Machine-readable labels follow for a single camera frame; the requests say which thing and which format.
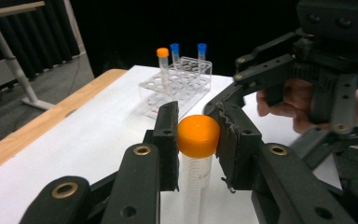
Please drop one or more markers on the large orange-capped tube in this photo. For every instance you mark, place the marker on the large orange-capped tube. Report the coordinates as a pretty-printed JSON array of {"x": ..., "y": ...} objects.
[{"x": 198, "y": 137}]

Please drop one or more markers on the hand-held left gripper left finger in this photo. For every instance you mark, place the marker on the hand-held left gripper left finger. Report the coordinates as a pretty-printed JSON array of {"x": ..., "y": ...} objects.
[{"x": 169, "y": 149}]

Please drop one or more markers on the slim blue-capped tube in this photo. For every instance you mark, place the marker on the slim blue-capped tube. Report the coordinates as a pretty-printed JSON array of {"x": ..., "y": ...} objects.
[
  {"x": 174, "y": 48},
  {"x": 202, "y": 48}
]

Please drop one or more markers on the clear plastic tube rack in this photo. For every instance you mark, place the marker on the clear plastic tube rack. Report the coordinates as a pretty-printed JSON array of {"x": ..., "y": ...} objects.
[{"x": 183, "y": 90}]

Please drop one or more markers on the slim orange-capped tube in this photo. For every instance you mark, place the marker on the slim orange-capped tube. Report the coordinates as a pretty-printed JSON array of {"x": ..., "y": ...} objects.
[{"x": 162, "y": 52}]

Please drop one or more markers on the dark pleated curtain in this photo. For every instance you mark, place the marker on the dark pleated curtain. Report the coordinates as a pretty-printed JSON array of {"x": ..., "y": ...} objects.
[{"x": 43, "y": 37}]

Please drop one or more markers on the white table cover sheet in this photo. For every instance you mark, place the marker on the white table cover sheet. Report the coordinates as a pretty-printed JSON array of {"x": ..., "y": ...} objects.
[{"x": 90, "y": 140}]

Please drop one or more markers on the grey metal-framed desk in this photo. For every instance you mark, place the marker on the grey metal-framed desk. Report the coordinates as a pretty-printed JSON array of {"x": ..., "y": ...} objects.
[{"x": 15, "y": 68}]

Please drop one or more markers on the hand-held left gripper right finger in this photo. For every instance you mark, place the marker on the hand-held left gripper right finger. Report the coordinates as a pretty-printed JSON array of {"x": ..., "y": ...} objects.
[{"x": 239, "y": 155}]

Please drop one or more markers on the black curtain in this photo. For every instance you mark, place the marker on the black curtain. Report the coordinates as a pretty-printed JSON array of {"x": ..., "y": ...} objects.
[{"x": 167, "y": 25}]

